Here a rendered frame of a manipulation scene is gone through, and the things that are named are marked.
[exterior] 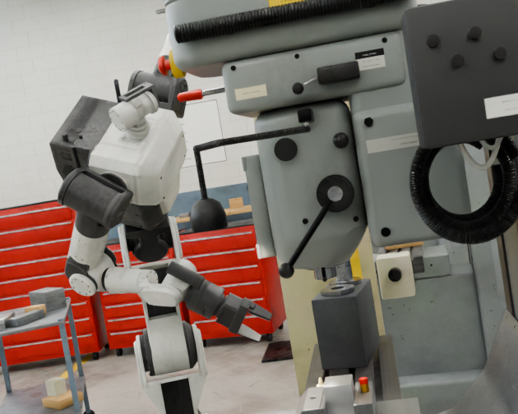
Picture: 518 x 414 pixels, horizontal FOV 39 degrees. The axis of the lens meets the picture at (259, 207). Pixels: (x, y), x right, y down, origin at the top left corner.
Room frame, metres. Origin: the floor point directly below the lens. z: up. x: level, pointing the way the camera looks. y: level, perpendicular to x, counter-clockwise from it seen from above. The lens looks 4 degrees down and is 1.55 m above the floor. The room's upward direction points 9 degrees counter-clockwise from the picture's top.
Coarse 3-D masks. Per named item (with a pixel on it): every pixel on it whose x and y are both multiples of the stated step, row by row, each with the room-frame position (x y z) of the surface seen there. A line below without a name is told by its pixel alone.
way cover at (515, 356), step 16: (512, 320) 1.51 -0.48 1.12; (496, 336) 1.59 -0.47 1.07; (512, 336) 1.47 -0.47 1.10; (496, 352) 1.55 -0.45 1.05; (512, 352) 1.43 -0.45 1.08; (496, 368) 1.51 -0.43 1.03; (512, 368) 1.40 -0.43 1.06; (480, 384) 1.56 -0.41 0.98; (496, 384) 1.47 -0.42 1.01; (512, 384) 1.37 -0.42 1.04; (464, 400) 1.58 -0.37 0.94; (480, 400) 1.50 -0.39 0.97; (496, 400) 1.42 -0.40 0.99; (512, 400) 1.33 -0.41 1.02
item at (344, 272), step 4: (348, 260) 2.00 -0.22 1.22; (344, 264) 2.00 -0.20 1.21; (348, 264) 2.00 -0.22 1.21; (340, 268) 2.00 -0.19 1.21; (344, 268) 2.00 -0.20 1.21; (348, 268) 2.00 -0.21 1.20; (340, 272) 2.00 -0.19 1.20; (344, 272) 2.00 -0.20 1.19; (348, 272) 2.00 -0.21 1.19; (340, 276) 2.00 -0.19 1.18; (344, 276) 2.00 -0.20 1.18; (348, 276) 2.00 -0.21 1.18; (352, 276) 2.01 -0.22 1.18; (336, 280) 2.02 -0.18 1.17; (340, 280) 2.00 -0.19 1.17; (344, 280) 2.00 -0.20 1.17; (348, 280) 2.00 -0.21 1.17
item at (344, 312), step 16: (336, 288) 1.94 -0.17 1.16; (352, 288) 1.90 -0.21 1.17; (368, 288) 2.01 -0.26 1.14; (320, 304) 1.88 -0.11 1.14; (336, 304) 1.87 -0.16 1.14; (352, 304) 1.85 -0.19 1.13; (368, 304) 1.98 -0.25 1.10; (320, 320) 1.88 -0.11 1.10; (336, 320) 1.87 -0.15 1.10; (352, 320) 1.86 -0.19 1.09; (368, 320) 1.95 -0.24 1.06; (320, 336) 1.89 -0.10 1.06; (336, 336) 1.87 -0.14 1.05; (352, 336) 1.86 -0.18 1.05; (368, 336) 1.92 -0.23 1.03; (320, 352) 1.89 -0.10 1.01; (336, 352) 1.87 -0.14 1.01; (352, 352) 1.86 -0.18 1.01; (368, 352) 1.89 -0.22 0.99; (336, 368) 1.88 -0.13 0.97
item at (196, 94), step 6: (192, 90) 1.62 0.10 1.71; (198, 90) 1.61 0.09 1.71; (204, 90) 1.61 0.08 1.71; (210, 90) 1.61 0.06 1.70; (216, 90) 1.61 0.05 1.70; (222, 90) 1.61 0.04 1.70; (180, 96) 1.62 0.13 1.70; (186, 96) 1.61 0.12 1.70; (192, 96) 1.61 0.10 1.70; (198, 96) 1.61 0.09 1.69
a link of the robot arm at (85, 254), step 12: (72, 240) 1.90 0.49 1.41; (84, 240) 1.86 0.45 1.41; (96, 240) 1.86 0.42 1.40; (72, 252) 1.92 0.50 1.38; (84, 252) 1.89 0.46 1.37; (96, 252) 1.90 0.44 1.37; (72, 264) 1.93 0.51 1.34; (84, 264) 1.93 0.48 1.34; (96, 264) 1.95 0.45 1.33; (72, 276) 1.95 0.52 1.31; (84, 276) 1.94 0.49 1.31; (84, 288) 1.96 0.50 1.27; (96, 288) 1.96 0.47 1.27
